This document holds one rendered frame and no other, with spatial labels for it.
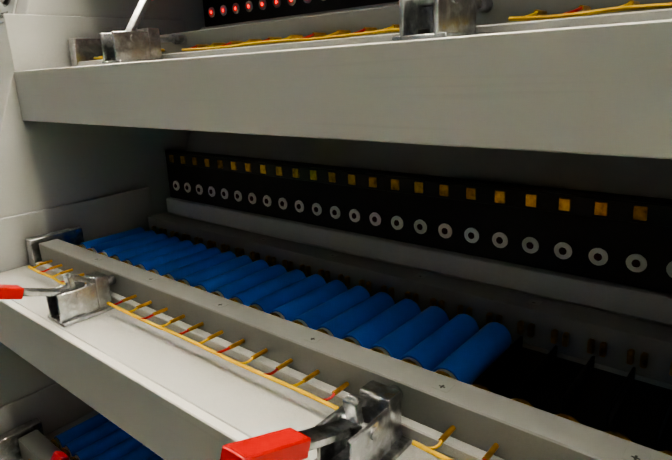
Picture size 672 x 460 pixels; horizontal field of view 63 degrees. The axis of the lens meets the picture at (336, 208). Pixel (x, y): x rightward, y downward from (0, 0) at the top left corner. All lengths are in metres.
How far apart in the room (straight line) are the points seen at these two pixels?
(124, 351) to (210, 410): 0.10
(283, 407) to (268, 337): 0.05
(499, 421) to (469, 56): 0.15
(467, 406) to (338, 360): 0.07
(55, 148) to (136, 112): 0.21
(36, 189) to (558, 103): 0.50
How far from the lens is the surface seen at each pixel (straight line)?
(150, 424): 0.36
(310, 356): 0.31
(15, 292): 0.44
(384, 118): 0.26
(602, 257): 0.37
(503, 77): 0.23
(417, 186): 0.40
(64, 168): 0.62
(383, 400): 0.26
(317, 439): 0.23
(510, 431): 0.26
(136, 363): 0.38
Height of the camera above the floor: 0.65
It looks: 2 degrees up
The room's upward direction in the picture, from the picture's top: 11 degrees clockwise
